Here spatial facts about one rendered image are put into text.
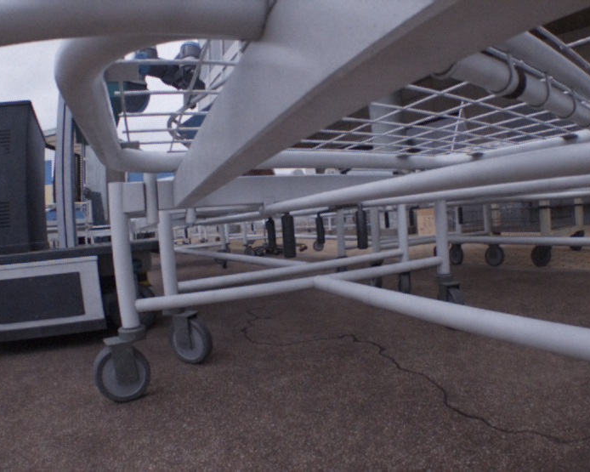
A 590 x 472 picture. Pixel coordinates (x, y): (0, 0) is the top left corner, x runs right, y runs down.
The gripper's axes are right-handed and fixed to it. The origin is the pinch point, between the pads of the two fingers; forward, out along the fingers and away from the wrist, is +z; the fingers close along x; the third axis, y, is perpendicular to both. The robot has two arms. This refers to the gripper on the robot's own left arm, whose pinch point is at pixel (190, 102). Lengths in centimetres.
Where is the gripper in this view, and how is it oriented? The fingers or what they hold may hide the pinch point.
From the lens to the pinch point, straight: 137.8
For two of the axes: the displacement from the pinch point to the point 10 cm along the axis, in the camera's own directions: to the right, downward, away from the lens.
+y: 8.4, -3.2, -4.4
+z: 1.7, 9.2, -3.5
